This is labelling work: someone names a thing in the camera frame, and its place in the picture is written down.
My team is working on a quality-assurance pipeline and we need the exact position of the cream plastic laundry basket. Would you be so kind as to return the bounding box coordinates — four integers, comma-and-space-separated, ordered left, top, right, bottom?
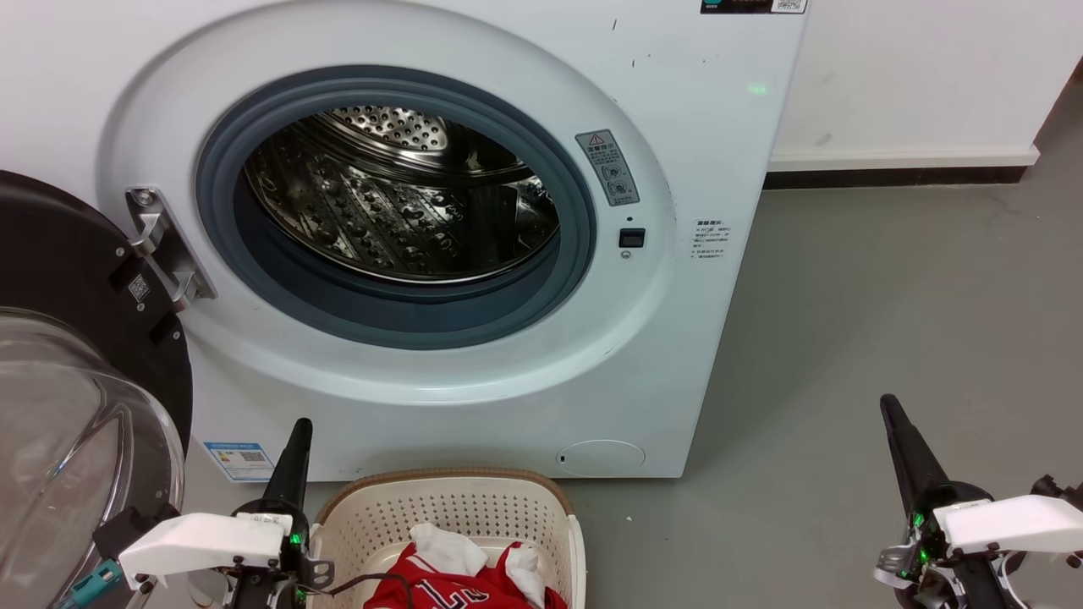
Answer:
305, 468, 587, 609

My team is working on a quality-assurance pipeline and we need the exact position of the small white text sticker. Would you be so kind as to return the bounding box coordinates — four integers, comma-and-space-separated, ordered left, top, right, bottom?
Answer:
690, 218, 734, 261

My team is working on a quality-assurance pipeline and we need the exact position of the black glass washing machine door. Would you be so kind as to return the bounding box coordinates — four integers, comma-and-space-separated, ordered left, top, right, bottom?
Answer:
0, 169, 195, 609

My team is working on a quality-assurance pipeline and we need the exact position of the metal door hinge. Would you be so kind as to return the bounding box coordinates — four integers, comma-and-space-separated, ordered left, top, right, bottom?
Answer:
124, 185, 217, 313

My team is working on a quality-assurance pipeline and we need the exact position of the round white filter cover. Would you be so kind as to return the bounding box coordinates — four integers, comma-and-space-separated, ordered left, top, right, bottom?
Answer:
556, 438, 647, 477

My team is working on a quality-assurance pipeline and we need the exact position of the grey rubber door gasket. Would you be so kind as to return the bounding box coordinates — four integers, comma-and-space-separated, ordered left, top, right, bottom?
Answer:
195, 65, 598, 351

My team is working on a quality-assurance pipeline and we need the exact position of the stainless steel perforated drum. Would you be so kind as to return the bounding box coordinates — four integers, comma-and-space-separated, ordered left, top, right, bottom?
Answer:
243, 105, 561, 284

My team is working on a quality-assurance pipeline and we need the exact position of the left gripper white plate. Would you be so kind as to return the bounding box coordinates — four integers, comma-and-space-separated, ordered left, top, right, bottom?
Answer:
118, 417, 336, 609

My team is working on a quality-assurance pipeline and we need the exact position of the white front-load washing machine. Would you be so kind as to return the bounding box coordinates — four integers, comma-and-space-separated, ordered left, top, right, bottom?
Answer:
0, 0, 811, 484

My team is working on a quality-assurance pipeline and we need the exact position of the red basketball jersey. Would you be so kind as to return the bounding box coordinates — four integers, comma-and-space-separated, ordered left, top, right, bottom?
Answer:
363, 541, 569, 609

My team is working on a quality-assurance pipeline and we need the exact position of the blue white energy label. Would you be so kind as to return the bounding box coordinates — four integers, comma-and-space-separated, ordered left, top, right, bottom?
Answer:
202, 440, 277, 484

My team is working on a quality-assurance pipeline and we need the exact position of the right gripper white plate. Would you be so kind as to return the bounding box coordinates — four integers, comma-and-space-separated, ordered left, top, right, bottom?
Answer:
874, 393, 1083, 609

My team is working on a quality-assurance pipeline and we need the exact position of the black control panel strip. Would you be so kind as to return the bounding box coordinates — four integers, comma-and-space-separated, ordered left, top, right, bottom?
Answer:
699, 0, 809, 15

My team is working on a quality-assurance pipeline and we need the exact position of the teal connector with black cable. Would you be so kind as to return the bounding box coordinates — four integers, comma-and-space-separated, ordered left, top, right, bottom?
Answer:
56, 559, 126, 609

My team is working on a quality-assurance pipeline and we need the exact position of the white wall baseboard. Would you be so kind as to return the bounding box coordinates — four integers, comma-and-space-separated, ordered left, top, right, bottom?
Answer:
767, 145, 1041, 173

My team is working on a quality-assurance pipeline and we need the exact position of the grey warning sticker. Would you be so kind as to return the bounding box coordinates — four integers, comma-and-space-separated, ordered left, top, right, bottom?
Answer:
574, 129, 641, 208

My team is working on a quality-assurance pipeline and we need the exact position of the thin black left gripper cable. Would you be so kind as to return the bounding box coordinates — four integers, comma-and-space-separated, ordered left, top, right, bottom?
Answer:
325, 573, 417, 609

